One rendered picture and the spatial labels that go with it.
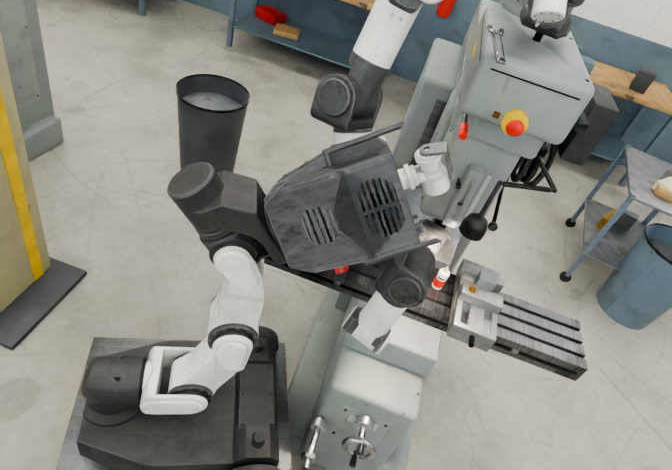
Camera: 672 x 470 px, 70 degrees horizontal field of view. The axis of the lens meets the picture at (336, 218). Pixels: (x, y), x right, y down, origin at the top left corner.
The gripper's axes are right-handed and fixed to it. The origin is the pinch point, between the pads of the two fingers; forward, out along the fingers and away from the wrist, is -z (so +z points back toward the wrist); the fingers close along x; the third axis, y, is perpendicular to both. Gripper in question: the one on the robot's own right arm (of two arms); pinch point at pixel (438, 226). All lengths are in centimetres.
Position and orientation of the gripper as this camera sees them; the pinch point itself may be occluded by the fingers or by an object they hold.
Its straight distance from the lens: 167.0
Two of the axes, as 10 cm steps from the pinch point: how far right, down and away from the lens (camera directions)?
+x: -8.4, -4.9, 2.4
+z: -4.9, 4.8, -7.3
